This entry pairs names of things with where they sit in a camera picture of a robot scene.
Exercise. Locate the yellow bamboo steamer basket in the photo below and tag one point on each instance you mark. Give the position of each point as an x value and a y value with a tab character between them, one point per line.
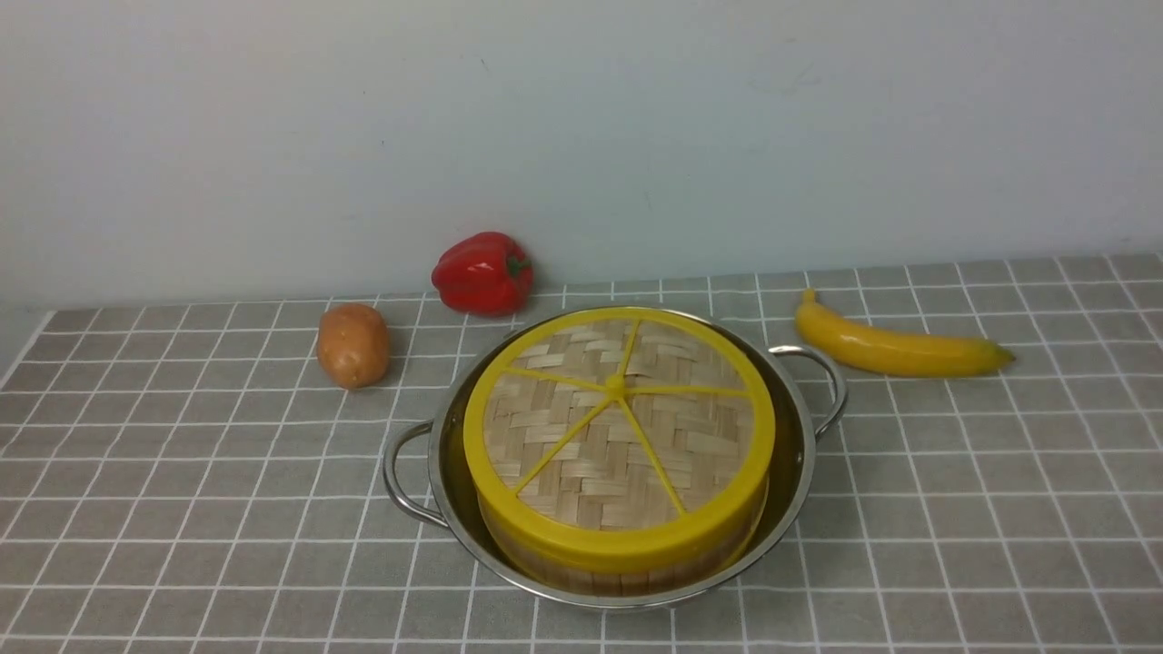
699	561

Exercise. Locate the yellow woven steamer lid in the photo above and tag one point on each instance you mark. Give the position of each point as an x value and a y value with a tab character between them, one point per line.
614	437

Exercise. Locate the brown potato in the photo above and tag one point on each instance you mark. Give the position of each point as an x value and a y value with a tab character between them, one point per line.
353	345

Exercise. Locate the yellow banana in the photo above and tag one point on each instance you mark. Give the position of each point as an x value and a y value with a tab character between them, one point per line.
896	353

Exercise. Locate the red bell pepper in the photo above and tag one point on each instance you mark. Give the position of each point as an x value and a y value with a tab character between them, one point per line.
488	274

